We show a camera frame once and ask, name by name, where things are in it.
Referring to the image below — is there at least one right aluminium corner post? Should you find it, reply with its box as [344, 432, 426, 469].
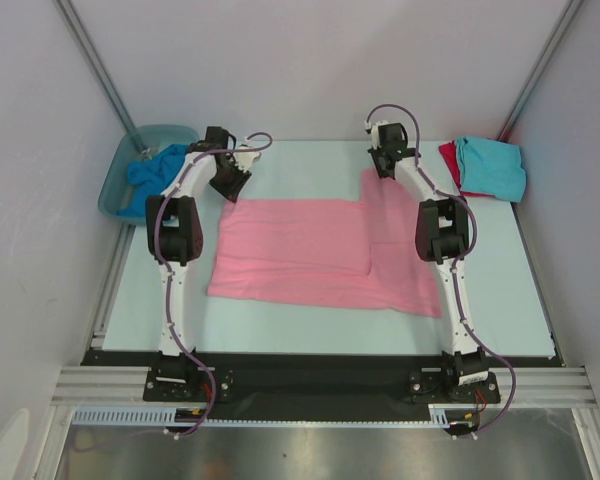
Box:
[496, 0, 587, 142]

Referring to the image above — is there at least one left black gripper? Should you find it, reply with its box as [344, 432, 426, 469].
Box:
[209, 157, 251, 203]

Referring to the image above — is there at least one aluminium front rail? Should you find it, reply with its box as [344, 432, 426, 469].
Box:
[52, 366, 596, 408]

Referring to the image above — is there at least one folded red t shirt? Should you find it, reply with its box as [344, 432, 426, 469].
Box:
[438, 141, 490, 198]

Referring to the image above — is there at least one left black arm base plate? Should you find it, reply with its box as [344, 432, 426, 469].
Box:
[142, 367, 234, 403]

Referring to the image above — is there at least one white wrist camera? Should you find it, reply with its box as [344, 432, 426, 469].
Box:
[232, 143, 261, 172]
[364, 120, 389, 150]

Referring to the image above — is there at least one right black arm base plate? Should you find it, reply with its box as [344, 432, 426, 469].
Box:
[407, 369, 501, 405]

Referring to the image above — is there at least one pink t shirt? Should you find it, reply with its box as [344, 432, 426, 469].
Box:
[207, 169, 441, 318]

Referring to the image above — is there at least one folded light blue t shirt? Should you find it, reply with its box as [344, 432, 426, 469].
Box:
[455, 136, 527, 203]

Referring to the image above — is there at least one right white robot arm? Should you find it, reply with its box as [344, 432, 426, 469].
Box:
[365, 120, 488, 401]

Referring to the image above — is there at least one crumpled blue t shirt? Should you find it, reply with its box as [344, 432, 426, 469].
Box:
[116, 144, 188, 220]

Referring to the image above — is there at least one translucent blue plastic bin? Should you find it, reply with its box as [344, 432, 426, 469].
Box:
[98, 124, 199, 225]

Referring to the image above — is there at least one slotted cable duct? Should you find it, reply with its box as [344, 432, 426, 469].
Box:
[73, 403, 478, 428]

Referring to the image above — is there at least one left aluminium corner post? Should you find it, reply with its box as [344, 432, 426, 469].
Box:
[52, 0, 136, 132]

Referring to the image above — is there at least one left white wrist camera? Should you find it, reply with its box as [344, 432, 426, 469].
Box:
[232, 143, 261, 172]

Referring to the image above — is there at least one aluminium corner post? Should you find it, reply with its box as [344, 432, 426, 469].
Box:
[52, 0, 136, 132]
[496, 0, 587, 142]

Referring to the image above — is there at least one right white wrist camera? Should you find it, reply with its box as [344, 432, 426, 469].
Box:
[364, 120, 389, 150]

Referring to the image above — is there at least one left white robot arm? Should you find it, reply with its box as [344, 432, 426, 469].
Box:
[146, 126, 259, 400]

